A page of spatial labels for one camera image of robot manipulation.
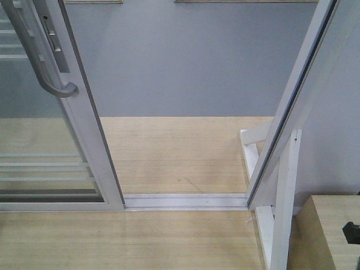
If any white framed sliding glass door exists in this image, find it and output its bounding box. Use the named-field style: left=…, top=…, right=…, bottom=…
left=1, top=1, right=125, bottom=212

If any aluminium floor track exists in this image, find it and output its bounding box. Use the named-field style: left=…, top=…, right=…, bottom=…
left=124, top=193, right=248, bottom=211

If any white triangular support bracket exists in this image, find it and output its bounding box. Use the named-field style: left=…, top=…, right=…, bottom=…
left=255, top=129, right=302, bottom=269

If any light wooden floor platform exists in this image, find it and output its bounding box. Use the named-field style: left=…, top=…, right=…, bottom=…
left=1, top=116, right=268, bottom=269

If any grey metal door handle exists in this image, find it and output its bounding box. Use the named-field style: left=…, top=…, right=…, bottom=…
left=0, top=0, right=79, bottom=98

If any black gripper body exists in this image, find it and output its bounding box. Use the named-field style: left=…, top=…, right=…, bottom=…
left=342, top=222, right=360, bottom=244

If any light wooden box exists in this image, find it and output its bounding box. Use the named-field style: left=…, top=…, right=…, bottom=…
left=287, top=195, right=359, bottom=269

